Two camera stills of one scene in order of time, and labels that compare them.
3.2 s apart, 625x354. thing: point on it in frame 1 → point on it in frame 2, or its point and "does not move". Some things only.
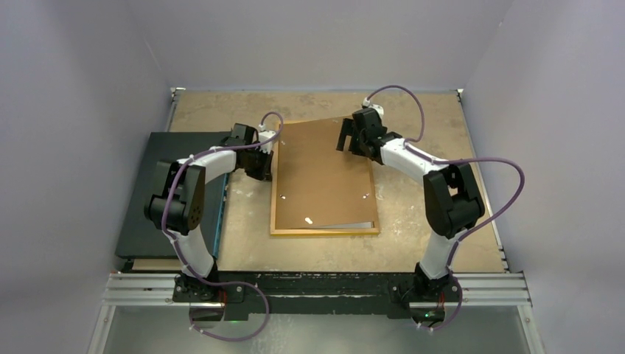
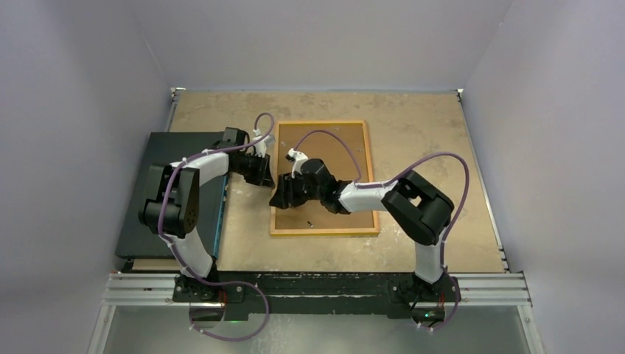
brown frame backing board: x=316 y=184 does not move
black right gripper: x=347 y=130 → x=286 y=192
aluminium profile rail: x=158 y=290 does not move
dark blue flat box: x=140 y=237 does not move
